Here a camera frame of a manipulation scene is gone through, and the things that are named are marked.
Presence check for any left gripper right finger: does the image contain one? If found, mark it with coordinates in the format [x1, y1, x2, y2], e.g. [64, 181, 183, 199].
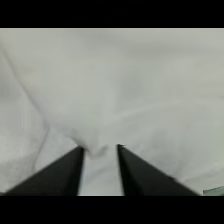
[116, 143, 200, 197]

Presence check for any white garment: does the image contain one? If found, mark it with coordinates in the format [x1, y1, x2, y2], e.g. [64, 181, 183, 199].
[0, 28, 224, 197]

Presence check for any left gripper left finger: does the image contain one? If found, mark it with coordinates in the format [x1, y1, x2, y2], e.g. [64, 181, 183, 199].
[2, 145, 85, 197]

